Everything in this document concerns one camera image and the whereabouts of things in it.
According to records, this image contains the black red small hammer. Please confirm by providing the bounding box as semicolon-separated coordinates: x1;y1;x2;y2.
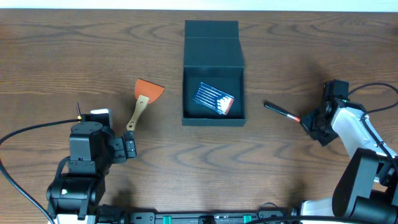
264;101;301;122

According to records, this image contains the orange scraper with tan handle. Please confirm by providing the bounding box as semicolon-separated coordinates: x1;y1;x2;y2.
126;79;165;131

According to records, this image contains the blue precision screwdriver set case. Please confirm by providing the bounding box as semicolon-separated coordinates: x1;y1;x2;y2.
193;82;234;115

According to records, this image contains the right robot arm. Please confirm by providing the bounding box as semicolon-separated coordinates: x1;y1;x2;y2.
299;80;397;223

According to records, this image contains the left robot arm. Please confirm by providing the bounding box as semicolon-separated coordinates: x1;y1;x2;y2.
47;121;137;223

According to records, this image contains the black yellow screwdriver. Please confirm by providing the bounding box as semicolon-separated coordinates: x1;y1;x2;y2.
76;103;82;120

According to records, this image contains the dark green open box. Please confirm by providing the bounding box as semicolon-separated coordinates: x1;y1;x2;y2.
182;20;246;126

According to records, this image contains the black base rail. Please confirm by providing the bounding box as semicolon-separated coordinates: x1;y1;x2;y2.
96;205;312;224

